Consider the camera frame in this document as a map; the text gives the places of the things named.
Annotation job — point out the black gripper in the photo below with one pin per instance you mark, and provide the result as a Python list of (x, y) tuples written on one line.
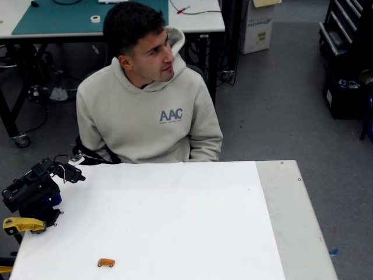
[(73, 174)]

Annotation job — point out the small orange snack piece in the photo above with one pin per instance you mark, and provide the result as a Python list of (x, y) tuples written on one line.
[(106, 262)]

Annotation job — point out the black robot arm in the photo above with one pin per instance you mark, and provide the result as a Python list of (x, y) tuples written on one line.
[(29, 192)]

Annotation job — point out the grey caster wheel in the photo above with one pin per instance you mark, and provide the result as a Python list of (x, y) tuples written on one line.
[(21, 140)]

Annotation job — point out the yellow clamp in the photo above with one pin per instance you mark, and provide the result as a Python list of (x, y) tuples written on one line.
[(23, 224), (6, 266)]

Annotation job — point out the man in beige hoodie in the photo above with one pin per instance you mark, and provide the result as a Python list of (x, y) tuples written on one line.
[(140, 125)]

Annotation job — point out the white paper sheet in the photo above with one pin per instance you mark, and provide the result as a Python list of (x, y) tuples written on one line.
[(163, 221)]

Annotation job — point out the white tape roll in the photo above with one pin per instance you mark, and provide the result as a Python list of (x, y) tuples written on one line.
[(95, 19)]

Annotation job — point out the green cutting mat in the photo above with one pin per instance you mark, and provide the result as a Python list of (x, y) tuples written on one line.
[(58, 17)]

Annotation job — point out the white workbench with black legs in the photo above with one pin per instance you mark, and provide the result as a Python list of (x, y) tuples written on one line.
[(198, 20)]

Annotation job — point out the white cardboard box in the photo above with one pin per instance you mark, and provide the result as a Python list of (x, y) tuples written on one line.
[(258, 32)]

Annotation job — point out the blue tape scrap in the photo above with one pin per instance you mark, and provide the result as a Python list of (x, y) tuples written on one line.
[(334, 251)]

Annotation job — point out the black storage bin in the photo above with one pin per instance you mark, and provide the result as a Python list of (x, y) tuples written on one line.
[(344, 102)]

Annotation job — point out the black tool cart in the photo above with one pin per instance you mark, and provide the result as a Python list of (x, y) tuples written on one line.
[(341, 26)]

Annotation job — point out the small white gripper camera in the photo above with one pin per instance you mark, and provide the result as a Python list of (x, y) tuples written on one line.
[(77, 160)]

